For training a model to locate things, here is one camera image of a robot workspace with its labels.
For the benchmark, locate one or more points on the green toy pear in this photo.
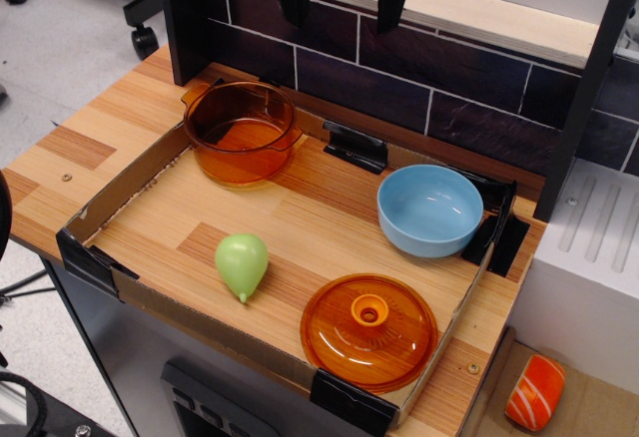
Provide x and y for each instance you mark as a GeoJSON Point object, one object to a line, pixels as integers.
{"type": "Point", "coordinates": [242, 260]}

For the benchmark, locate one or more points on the light blue bowl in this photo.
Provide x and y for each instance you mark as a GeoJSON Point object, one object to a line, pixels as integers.
{"type": "Point", "coordinates": [428, 210]}

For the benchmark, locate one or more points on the black chair caster wheel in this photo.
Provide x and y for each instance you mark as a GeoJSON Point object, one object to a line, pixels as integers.
{"type": "Point", "coordinates": [144, 41]}

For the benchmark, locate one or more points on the orange transparent pot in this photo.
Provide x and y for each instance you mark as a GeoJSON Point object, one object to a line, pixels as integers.
{"type": "Point", "coordinates": [242, 133]}

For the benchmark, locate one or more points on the white toy sink drainboard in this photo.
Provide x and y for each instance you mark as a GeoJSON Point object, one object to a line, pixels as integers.
{"type": "Point", "coordinates": [593, 231]}

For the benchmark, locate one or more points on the orange transparent pot lid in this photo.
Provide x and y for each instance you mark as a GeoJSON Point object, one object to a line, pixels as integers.
{"type": "Point", "coordinates": [371, 330]}

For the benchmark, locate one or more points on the cardboard fence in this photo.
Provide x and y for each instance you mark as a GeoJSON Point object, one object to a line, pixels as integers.
{"type": "Point", "coordinates": [138, 275]}

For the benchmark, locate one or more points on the black oven control panel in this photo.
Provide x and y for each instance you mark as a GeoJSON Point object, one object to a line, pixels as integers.
{"type": "Point", "coordinates": [202, 411]}

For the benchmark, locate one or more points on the orange salmon sushi toy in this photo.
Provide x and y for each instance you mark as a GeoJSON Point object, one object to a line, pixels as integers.
{"type": "Point", "coordinates": [536, 394]}

